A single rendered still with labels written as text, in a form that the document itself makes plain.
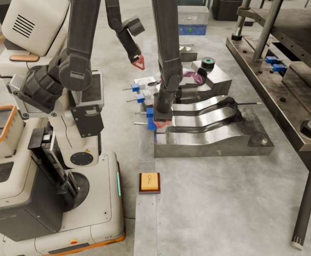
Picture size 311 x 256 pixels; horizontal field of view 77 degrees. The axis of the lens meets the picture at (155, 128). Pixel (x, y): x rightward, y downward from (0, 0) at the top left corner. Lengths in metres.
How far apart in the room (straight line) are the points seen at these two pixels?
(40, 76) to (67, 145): 0.42
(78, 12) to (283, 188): 0.87
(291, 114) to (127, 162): 1.29
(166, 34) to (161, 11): 0.05
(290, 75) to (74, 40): 1.26
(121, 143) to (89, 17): 1.59
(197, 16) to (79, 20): 3.83
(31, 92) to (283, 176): 0.92
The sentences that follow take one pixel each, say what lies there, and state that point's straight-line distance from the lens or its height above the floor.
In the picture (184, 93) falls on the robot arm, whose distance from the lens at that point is 0.66.
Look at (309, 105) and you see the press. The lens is 1.43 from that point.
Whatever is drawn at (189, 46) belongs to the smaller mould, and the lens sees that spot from 1.63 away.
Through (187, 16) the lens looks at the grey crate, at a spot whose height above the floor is 0.36.
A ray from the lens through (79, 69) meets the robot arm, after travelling 0.52.
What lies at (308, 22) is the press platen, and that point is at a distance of 1.87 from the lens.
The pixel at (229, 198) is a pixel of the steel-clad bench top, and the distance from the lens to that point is 0.81.
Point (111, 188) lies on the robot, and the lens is 1.40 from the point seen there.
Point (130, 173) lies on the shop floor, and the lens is 1.77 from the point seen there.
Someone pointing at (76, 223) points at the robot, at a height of 0.28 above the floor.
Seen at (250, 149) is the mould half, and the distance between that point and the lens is 0.92.
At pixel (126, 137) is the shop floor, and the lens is 2.02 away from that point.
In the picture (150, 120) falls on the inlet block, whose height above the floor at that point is 0.94.
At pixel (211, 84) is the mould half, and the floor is 0.90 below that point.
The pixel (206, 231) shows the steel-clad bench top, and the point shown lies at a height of 0.80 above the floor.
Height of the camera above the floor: 1.49
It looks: 45 degrees down
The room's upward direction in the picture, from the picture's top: straight up
